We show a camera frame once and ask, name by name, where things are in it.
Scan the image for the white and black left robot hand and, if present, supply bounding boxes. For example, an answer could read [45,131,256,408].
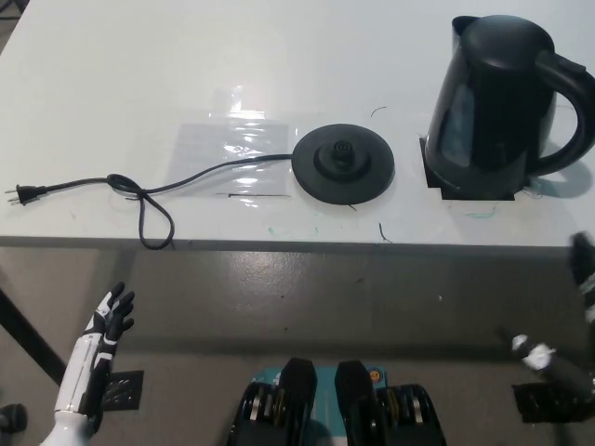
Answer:
[53,281,137,436]

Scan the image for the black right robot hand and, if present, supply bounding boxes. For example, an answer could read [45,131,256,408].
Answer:
[497,230,595,400]

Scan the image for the black electric kettle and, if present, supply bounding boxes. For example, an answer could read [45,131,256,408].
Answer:
[423,14,594,199]

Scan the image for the black tape patch on desk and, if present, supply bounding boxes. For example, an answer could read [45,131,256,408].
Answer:
[419,137,518,203]

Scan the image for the black robot legs and feet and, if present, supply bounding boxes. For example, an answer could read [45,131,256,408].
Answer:
[226,356,450,446]

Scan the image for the black round kettle base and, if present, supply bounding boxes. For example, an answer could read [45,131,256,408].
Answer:
[291,123,398,205]

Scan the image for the black table leg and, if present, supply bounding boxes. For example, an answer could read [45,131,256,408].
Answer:
[0,273,67,387]

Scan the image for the black caster wheel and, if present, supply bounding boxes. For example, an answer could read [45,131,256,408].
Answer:
[0,402,29,431]

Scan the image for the clear plastic sheet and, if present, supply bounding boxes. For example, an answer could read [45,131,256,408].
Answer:
[165,83,294,208]

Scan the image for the black power cord with plug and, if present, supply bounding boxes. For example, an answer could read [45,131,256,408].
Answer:
[4,151,295,251]

